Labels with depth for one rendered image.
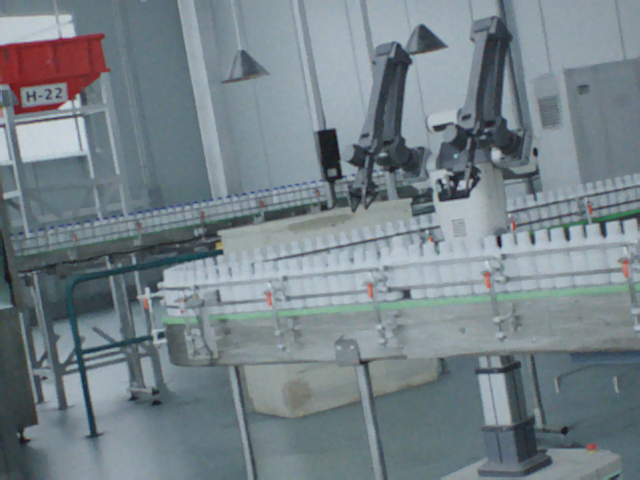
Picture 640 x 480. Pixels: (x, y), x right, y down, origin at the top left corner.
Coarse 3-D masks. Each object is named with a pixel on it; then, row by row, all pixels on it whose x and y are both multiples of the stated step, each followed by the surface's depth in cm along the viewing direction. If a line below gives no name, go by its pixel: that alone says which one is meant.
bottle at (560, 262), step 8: (552, 232) 382; (560, 232) 381; (552, 240) 382; (560, 240) 381; (552, 248) 381; (552, 256) 382; (560, 256) 380; (568, 256) 381; (552, 264) 382; (560, 264) 381; (568, 264) 381; (560, 272) 381; (560, 280) 381; (568, 280) 381
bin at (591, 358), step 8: (592, 352) 408; (600, 352) 406; (608, 352) 405; (616, 352) 403; (624, 352) 401; (632, 352) 399; (576, 360) 413; (584, 360) 411; (592, 360) 409; (600, 360) 407; (608, 360) 405; (616, 360) 403; (624, 360) 401; (632, 360) 399; (560, 376) 400; (616, 376) 385; (560, 384) 400; (616, 384) 385
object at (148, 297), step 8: (576, 200) 647; (512, 216) 622; (512, 224) 620; (512, 232) 622; (432, 240) 599; (240, 264) 563; (144, 296) 531; (152, 296) 532; (152, 304) 531; (152, 312) 531; (152, 320) 531
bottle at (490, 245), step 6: (486, 240) 398; (492, 240) 397; (486, 246) 398; (492, 246) 397; (486, 252) 397; (492, 252) 396; (498, 252) 397; (492, 264) 397; (498, 264) 397; (498, 276) 397; (498, 288) 397; (504, 288) 397
